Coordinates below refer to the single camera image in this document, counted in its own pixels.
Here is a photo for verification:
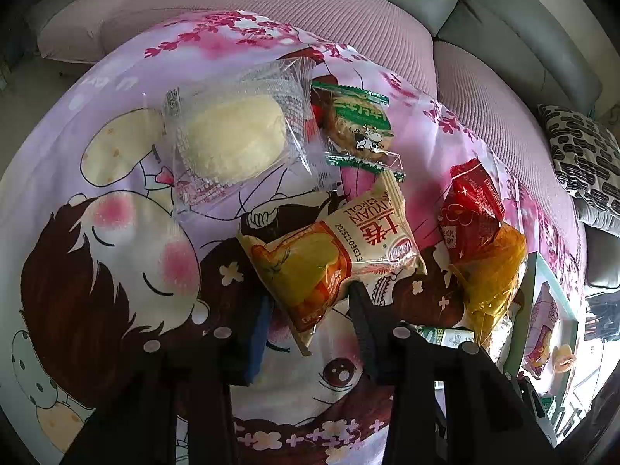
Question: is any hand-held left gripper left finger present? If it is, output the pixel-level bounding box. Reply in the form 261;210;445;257
58;293;274;465

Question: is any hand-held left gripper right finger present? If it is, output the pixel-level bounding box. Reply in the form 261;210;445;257
349;283;563;465

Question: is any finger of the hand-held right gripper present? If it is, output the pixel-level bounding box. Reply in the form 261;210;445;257
518;373;558;446

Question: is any pudding cup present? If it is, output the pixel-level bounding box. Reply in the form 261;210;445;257
549;344;577;371

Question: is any pink wafer packet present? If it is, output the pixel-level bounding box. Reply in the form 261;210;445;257
523;295;558;381

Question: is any yellow white egg roll packet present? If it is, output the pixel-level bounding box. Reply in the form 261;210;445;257
236;172;428;357

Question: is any green biscuit packet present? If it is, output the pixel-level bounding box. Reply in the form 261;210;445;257
417;325;478;350

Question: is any orange bread packet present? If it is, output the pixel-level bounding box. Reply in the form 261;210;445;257
448;223;528;354

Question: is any red snack packet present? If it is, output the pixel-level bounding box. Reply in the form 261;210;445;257
438;157;505;265

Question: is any green cookie packet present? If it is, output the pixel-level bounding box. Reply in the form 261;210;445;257
310;80;406;185

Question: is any cream cake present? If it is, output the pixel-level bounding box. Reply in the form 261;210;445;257
145;55;323;204

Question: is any small red packet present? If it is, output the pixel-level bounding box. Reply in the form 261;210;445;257
304;75;340;134

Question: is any black iron railing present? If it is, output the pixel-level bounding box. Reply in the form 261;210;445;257
584;291;620;344

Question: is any plain grey pillow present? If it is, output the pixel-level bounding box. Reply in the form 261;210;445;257
574;189;620;238

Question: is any black white patterned pillow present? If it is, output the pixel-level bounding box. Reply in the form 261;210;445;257
537;104;620;204

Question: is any pink cartoon printed blanket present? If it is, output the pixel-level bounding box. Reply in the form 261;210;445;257
0;10;589;465

